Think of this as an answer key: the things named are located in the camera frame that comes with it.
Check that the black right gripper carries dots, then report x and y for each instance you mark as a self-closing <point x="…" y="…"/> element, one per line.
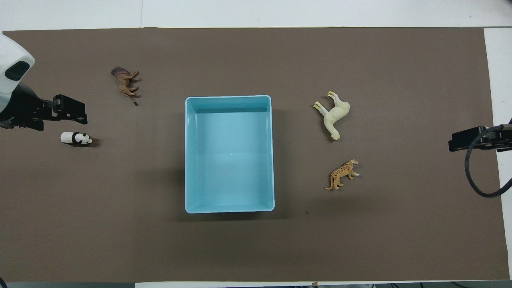
<point x="500" y="140"/>

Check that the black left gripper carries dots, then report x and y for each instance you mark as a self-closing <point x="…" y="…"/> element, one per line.
<point x="22" y="110"/>

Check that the black and white panda toy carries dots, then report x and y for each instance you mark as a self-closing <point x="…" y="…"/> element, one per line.
<point x="76" y="138"/>

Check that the brown lion toy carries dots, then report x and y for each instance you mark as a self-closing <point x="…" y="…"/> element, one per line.
<point x="124" y="82"/>

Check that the orange striped tiger toy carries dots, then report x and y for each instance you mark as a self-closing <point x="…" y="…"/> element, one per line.
<point x="342" y="174"/>

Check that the cream horse toy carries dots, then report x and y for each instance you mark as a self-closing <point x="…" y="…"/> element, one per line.
<point x="336" y="114"/>

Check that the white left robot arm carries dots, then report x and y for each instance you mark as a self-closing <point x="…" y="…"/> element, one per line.
<point x="12" y="56"/>

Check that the light blue storage box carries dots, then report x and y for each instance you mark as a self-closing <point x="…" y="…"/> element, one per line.
<point x="230" y="160"/>

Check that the brown table mat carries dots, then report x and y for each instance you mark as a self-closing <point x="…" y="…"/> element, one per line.
<point x="160" y="240"/>

